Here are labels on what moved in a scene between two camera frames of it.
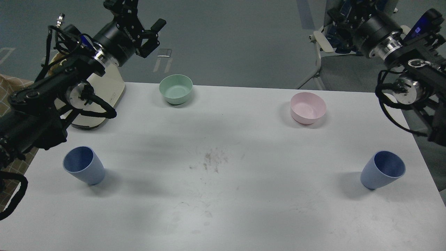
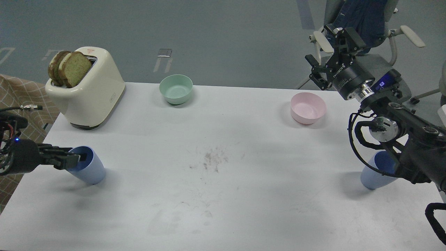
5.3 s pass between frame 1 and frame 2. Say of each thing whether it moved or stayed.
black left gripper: moved
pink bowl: stayed
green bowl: stayed
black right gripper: moved
